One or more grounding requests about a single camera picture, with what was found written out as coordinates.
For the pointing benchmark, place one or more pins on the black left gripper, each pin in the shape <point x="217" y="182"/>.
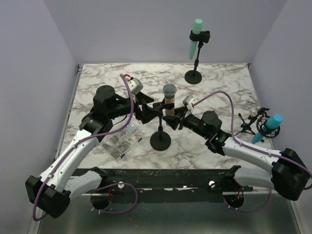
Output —
<point x="147" y="113"/>

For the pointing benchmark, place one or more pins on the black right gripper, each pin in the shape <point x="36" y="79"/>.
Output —
<point x="173" y="121"/>

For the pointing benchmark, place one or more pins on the glitter rhinestone microphone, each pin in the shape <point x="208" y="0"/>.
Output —
<point x="169" y="91"/>

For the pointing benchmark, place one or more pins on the black round-base stand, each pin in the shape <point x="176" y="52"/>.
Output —
<point x="160" y="140"/>
<point x="194" y="76"/>

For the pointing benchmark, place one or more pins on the mint green microphone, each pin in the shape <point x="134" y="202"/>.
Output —
<point x="196" y="30"/>

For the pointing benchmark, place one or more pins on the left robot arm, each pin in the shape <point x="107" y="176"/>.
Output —
<point x="53" y="190"/>

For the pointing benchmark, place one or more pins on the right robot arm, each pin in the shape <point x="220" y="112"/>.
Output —
<point x="282" y="171"/>

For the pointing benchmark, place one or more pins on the blue microphone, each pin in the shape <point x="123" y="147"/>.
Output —
<point x="268" y="128"/>

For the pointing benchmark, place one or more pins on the clear plastic screw box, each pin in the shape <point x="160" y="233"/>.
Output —
<point x="117" y="145"/>

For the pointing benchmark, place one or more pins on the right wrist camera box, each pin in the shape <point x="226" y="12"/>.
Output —
<point x="189" y="102"/>

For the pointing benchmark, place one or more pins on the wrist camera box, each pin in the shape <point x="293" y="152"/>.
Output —
<point x="189" y="102"/>
<point x="135" y="85"/>

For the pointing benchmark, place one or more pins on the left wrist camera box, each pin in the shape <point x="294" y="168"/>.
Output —
<point x="135" y="85"/>

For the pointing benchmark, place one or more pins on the black tripod shock-mount stand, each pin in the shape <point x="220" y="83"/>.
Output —
<point x="247" y="127"/>

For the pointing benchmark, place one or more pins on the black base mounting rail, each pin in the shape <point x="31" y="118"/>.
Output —
<point x="164" y="185"/>

